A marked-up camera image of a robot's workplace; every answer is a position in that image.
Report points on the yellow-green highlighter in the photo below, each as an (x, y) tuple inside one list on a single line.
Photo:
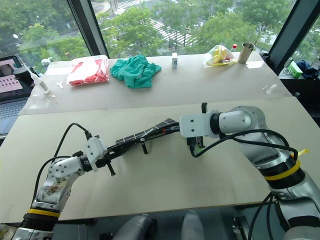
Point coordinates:
[(199, 147)]

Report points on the black side table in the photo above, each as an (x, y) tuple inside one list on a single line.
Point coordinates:
[(306, 100)]

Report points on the red cloth in plastic bag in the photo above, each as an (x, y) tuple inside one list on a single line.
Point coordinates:
[(87, 71)]

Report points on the green box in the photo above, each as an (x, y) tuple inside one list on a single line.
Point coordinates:
[(295, 69)]

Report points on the dark blue cloth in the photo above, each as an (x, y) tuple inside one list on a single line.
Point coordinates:
[(309, 68)]

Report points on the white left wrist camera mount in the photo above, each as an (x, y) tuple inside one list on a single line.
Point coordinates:
[(94, 150)]

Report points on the green crumpled cloth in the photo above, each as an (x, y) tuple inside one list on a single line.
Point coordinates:
[(135, 71)]

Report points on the steel cup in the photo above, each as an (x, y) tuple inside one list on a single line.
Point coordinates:
[(245, 53)]

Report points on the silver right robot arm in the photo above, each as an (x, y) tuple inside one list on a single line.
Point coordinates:
[(262, 145)]

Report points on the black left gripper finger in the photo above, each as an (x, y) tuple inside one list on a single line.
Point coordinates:
[(125, 148)]

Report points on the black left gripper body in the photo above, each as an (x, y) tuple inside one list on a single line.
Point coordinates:
[(103, 160)]

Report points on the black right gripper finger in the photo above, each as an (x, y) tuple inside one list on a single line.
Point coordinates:
[(173, 128)]

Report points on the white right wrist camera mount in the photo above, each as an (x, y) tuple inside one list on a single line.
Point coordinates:
[(197, 123)]

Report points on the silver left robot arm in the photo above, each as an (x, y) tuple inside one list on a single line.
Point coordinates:
[(60, 170)]

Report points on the small white plastic piece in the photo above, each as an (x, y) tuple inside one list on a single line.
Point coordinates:
[(60, 85)]

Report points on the open laptop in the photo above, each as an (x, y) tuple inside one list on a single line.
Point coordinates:
[(12, 100)]

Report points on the white syringe tube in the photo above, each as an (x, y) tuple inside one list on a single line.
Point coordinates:
[(38, 81)]

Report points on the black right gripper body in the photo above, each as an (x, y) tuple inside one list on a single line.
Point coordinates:
[(192, 143)]

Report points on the plastic bag with yellow items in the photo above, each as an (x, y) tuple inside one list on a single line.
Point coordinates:
[(220, 57)]

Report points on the small white box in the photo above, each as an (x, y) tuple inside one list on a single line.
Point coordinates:
[(174, 60)]

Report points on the bottle with red cap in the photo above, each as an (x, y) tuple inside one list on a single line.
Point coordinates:
[(234, 48)]

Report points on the clear plastic scrap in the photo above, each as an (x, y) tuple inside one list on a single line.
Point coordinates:
[(270, 88)]

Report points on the dark window frame post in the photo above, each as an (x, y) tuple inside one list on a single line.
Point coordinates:
[(90, 25), (292, 30)]

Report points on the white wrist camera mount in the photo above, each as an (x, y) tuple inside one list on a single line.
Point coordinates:
[(197, 123), (94, 150)]

